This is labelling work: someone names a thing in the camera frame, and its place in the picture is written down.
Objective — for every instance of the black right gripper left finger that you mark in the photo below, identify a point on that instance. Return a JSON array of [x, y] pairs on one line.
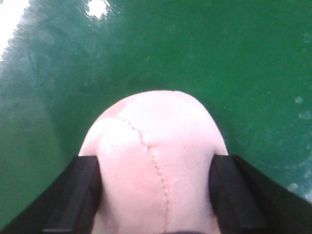
[[67, 206]]

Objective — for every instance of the pink plush egg toy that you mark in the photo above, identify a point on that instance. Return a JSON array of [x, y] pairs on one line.
[[154, 151]]

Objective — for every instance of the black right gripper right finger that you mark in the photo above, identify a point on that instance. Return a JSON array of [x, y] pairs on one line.
[[246, 201]]

